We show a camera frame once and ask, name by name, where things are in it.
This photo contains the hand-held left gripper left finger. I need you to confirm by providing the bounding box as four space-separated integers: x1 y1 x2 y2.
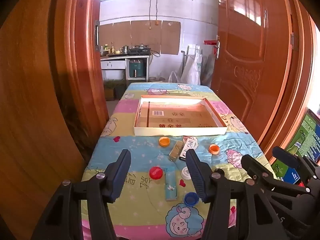
31 149 132 240

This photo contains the planter with green plants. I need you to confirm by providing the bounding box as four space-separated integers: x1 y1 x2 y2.
104 80 127 100

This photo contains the white woven sack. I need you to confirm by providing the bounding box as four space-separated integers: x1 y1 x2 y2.
180 52 202 85

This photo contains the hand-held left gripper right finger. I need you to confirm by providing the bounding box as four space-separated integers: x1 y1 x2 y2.
185 149 285 240

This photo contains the metal door handle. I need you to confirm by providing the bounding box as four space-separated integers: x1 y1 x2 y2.
214 35 221 59

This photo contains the carved wooden door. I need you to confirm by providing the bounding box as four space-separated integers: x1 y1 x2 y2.
211 0 293 130

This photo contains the clear plastic bag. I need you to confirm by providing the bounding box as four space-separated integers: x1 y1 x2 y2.
168 71 182 83

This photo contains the cartoon printed blanket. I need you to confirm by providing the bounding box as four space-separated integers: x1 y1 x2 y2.
81 82 278 240

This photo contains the cardboard wall covering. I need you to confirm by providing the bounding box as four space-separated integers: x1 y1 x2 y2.
99 20 181 55

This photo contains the grey bent pipe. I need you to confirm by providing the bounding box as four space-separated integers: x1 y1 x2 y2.
181 45 190 80

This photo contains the white kitchen counter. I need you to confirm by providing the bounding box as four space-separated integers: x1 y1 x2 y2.
100 54 150 83

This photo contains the white cartoon print box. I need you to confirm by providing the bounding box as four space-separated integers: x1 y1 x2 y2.
180 137 196 161

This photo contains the green kitchen appliance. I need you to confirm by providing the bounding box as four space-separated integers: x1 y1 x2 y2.
129 59 145 78

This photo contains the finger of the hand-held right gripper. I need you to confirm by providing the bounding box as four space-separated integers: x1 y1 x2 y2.
272 146 301 168
241 154 314 198

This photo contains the black gas stove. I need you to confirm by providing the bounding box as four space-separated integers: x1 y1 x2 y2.
129 45 151 55

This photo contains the light blue rectangular box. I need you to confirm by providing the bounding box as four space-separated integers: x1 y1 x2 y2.
164 168 177 202

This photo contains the red bottle cap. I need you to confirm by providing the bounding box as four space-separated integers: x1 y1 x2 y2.
149 166 163 180

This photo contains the gold rectangular box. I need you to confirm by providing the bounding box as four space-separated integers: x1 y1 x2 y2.
169 141 185 161

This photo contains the green printed carton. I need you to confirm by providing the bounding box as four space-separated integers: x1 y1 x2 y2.
287 108 320 164
271 155 302 183

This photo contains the shallow white orange-rimmed box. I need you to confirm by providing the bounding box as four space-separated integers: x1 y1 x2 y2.
133 95 228 136

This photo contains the blue bottle cap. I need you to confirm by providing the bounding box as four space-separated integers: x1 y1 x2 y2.
184 192 200 207

